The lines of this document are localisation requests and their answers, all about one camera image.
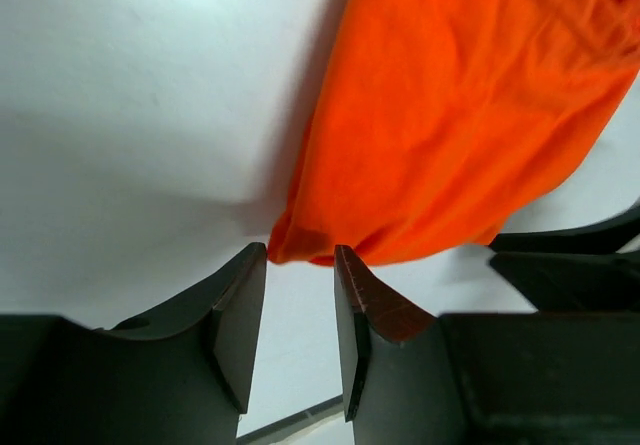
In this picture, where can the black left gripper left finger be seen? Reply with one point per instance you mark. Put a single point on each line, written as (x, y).
(193, 353)

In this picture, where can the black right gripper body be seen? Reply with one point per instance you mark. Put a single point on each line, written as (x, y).
(593, 268)

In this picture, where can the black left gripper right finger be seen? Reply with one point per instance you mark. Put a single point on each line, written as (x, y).
(367, 308)

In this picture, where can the orange t shirt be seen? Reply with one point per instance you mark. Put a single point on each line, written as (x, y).
(439, 119)

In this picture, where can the aluminium rail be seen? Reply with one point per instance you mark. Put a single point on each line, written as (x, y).
(299, 423)

